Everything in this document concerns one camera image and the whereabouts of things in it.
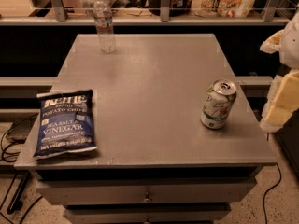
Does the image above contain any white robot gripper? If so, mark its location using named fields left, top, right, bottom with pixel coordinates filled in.
left=260, top=13, right=299, bottom=133

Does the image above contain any green white 7up can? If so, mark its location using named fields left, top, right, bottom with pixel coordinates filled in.
left=200, top=78, right=237, bottom=130

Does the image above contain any white snack bag on shelf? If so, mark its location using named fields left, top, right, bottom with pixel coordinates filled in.
left=192, top=0, right=255, bottom=18

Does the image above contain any blue Kettle chip bag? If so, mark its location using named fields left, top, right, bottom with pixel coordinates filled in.
left=33, top=90, right=97, bottom=160

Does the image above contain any top drawer with knob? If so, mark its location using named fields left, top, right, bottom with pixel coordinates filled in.
left=36, top=178, right=256, bottom=205

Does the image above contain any drawer with knob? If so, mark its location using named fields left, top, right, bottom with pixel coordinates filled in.
left=36, top=178, right=256, bottom=205
left=64, top=205, right=231, bottom=224

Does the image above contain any grey drawer cabinet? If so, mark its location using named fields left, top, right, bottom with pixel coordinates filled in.
left=16, top=34, right=277, bottom=210

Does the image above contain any clear plastic water bottle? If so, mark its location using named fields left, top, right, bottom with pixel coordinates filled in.
left=93, top=0, right=116, bottom=53

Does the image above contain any lower drawer with knob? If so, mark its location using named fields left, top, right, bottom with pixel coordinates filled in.
left=64, top=205, right=231, bottom=224

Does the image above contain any metal railing shelf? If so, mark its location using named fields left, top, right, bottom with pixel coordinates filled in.
left=0, top=0, right=298, bottom=26

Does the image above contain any grey power adapter box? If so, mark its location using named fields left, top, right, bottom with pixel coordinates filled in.
left=6, top=119, right=34, bottom=142

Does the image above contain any black cable right floor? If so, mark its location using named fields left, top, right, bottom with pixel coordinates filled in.
left=262, top=163, right=283, bottom=224

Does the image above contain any black cables left floor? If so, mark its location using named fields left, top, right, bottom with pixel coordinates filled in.
left=0, top=113, right=43, bottom=224

